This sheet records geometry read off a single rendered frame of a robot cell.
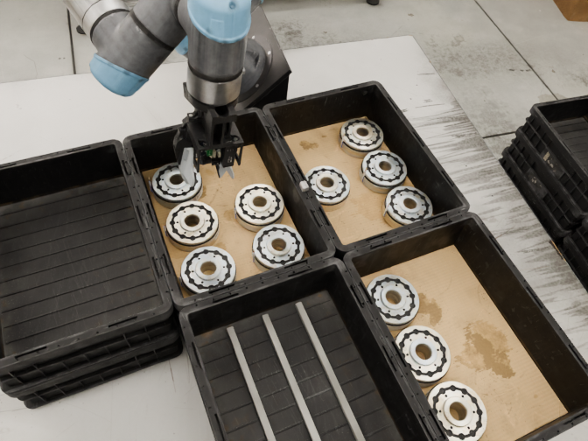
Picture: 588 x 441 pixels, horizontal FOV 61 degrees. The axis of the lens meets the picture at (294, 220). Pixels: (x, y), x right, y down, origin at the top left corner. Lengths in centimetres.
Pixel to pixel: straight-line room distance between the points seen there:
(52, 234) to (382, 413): 71
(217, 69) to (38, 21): 248
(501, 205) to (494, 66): 178
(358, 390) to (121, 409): 44
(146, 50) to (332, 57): 98
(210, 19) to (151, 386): 69
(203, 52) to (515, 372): 77
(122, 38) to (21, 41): 225
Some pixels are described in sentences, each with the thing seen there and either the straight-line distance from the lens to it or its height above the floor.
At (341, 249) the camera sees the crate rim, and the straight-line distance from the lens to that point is 90.
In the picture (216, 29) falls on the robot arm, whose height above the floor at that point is 132.
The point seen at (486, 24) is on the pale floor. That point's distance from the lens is 341.
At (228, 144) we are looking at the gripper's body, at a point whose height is 114.
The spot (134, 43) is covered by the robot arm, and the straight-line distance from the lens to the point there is 75.
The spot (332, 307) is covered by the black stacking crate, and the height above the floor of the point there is 83.
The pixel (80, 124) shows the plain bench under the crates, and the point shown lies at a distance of 145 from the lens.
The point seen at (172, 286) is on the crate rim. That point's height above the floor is 93.
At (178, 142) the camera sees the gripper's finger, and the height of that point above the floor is 110.
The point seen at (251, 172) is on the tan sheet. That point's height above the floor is 83.
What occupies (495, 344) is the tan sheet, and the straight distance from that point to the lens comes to 103.
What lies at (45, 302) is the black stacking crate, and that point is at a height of 83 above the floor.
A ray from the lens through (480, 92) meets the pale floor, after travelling 288.
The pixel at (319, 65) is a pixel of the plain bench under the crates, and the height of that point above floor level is 70.
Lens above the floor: 169
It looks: 56 degrees down
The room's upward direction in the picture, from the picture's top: 10 degrees clockwise
